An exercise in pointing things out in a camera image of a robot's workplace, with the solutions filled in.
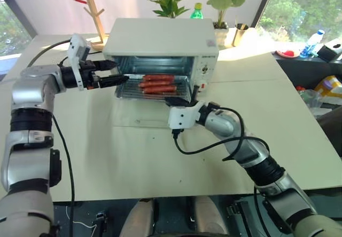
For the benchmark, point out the red sausage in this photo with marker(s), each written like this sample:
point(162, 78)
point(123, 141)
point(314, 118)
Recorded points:
point(160, 75)
point(156, 79)
point(155, 84)
point(160, 89)

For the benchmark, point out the pink plate with red items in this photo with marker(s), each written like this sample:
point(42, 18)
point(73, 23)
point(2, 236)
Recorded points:
point(288, 53)

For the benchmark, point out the toaster oven control knob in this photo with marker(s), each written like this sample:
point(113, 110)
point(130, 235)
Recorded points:
point(205, 69)

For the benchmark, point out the black tissue box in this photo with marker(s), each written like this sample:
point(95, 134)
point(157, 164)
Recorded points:
point(327, 53)

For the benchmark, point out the gold pen cup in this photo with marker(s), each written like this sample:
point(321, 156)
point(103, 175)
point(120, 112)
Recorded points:
point(239, 35)

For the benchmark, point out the silver metal baking tray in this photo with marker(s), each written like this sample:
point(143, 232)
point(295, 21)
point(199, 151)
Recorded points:
point(125, 93)

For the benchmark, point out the red marker pen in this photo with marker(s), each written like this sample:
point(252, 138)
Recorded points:
point(80, 0)

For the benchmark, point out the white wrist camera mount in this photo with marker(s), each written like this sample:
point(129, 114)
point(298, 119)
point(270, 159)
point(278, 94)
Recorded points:
point(183, 117)
point(76, 50)

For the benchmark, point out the white plant pot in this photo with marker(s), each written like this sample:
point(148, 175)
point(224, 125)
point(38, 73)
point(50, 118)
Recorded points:
point(220, 38)

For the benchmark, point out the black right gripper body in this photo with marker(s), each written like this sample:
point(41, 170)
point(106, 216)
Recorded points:
point(187, 105)

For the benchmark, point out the yellow purple toy box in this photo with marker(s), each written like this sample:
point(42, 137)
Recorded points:
point(330, 86)

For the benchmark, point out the beige table cover sheet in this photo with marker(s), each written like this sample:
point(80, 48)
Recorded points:
point(133, 162)

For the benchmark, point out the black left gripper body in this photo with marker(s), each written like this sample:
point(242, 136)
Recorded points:
point(88, 72)

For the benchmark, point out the white toaster oven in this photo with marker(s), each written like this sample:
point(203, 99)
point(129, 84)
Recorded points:
point(160, 36)

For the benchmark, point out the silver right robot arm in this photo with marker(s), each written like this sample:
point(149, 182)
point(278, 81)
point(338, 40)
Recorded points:
point(221, 122)

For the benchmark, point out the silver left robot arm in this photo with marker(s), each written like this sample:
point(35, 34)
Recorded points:
point(29, 87)

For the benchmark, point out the grey rounded leg cover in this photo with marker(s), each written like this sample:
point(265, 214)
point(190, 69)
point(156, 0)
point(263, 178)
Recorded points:
point(139, 218)
point(208, 218)

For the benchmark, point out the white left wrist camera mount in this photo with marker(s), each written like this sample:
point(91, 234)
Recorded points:
point(76, 50)

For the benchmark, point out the wooden tree-shaped stand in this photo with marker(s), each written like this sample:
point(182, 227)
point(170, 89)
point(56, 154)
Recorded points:
point(93, 10)

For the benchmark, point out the glass toaster oven door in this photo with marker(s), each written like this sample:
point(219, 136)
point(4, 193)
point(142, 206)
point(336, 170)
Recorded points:
point(141, 114)

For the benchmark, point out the clear plastic bags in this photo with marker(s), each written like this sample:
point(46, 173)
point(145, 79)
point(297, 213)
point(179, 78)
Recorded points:
point(312, 101)

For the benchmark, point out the clear bottle blue cap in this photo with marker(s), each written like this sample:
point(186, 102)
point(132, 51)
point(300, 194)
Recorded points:
point(312, 43)

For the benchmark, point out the green bottle yellow cap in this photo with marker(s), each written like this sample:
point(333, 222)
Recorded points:
point(197, 12)

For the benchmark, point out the black side table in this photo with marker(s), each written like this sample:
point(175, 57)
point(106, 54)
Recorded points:
point(299, 70)

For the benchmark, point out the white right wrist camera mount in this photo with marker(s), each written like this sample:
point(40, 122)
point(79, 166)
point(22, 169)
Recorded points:
point(183, 117)

